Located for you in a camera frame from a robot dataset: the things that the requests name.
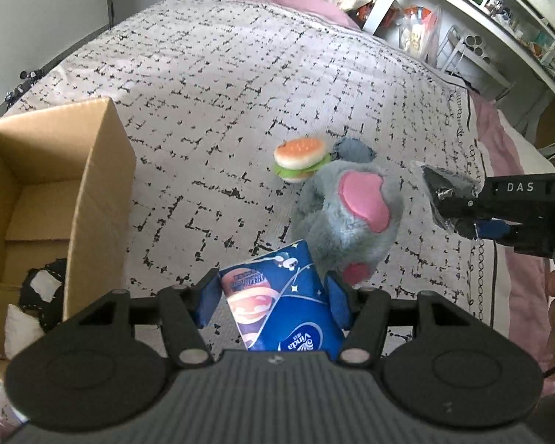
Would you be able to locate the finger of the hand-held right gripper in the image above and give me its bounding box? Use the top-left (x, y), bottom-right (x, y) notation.
top-left (437, 194), bottom-right (491, 221)
top-left (458, 219), bottom-right (512, 243)

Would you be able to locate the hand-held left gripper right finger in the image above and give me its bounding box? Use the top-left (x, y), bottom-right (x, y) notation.
top-left (323, 272), bottom-right (479, 366)

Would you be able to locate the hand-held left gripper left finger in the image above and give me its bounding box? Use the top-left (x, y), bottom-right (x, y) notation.
top-left (69, 269), bottom-right (221, 368)

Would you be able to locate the plastic grey item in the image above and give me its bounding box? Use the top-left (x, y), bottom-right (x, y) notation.
top-left (411, 161), bottom-right (486, 236)

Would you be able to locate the blue tissue pack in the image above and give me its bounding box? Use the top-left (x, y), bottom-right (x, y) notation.
top-left (217, 239), bottom-right (346, 361)

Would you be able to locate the grey plush toy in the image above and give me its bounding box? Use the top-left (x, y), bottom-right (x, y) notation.
top-left (289, 138), bottom-right (405, 285)

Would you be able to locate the burger toy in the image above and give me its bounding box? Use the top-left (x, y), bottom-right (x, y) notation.
top-left (274, 135), bottom-right (331, 183)

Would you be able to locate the cardboard box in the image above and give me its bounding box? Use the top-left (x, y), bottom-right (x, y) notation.
top-left (0, 97), bottom-right (137, 380)

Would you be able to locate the black and white cloth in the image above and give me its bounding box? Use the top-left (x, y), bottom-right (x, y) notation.
top-left (4, 258), bottom-right (69, 359)

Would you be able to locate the clear plastic bag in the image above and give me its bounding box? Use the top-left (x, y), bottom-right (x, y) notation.
top-left (397, 4), bottom-right (441, 58)

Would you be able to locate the white shelf unit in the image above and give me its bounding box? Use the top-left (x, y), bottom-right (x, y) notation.
top-left (361, 0), bottom-right (555, 118)

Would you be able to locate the black and white patterned quilt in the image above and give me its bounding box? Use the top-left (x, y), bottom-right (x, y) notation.
top-left (0, 0), bottom-right (514, 408)

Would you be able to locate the white wire rack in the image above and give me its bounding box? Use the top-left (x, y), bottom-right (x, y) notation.
top-left (437, 24), bottom-right (512, 99)

